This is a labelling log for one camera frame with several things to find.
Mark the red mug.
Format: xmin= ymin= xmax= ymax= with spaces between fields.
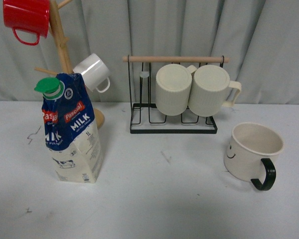
xmin=2 ymin=0 xmax=50 ymax=46

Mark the white mug on tree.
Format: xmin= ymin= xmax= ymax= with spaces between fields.
xmin=73 ymin=53 xmax=111 ymax=93

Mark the cream ribbed mug left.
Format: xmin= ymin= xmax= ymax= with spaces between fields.
xmin=155 ymin=64 xmax=197 ymax=116

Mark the wooden mug tree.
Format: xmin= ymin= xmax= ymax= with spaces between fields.
xmin=34 ymin=0 xmax=106 ymax=130

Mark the cream smiley mug black handle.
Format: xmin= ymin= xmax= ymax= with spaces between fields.
xmin=224 ymin=122 xmax=285 ymax=191

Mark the black wire cup rack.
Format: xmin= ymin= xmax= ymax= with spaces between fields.
xmin=123 ymin=55 xmax=230 ymax=134

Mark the cream ribbed mug right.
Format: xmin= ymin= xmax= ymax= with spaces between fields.
xmin=188 ymin=65 xmax=242 ymax=117

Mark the grey curtain backdrop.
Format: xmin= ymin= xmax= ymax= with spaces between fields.
xmin=0 ymin=0 xmax=299 ymax=105

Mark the cream ribbed mug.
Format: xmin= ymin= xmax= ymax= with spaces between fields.
xmin=188 ymin=65 xmax=242 ymax=117
xmin=155 ymin=64 xmax=197 ymax=116

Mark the blue white milk carton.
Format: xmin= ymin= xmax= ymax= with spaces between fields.
xmin=35 ymin=73 xmax=103 ymax=183

